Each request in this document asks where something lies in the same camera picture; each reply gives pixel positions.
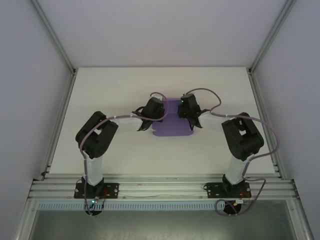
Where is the aluminium table side rail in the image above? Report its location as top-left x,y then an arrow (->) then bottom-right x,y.
39,69 -> 77,181
248,69 -> 285,181

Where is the purple paper box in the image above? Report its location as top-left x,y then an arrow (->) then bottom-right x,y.
150,96 -> 195,138

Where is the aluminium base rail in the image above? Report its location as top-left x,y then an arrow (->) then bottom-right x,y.
28,174 -> 300,201

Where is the aluminium frame post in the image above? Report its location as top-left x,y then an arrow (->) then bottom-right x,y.
31,0 -> 77,75
248,0 -> 298,75

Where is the grey slotted cable duct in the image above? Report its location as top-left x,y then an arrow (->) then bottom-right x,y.
37,202 -> 226,211

